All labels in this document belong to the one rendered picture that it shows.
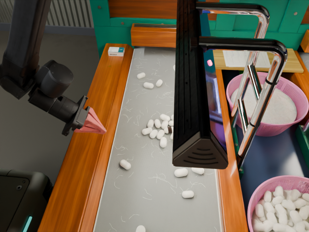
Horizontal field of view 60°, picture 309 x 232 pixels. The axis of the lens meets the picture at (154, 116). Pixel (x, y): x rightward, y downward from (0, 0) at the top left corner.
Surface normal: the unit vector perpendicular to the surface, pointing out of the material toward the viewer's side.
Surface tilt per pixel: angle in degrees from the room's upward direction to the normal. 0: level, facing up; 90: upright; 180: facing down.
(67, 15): 90
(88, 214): 45
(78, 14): 90
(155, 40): 90
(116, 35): 90
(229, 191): 0
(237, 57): 0
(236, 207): 0
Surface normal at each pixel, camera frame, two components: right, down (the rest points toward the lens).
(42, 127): 0.00, -0.69
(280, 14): -0.07, 0.72
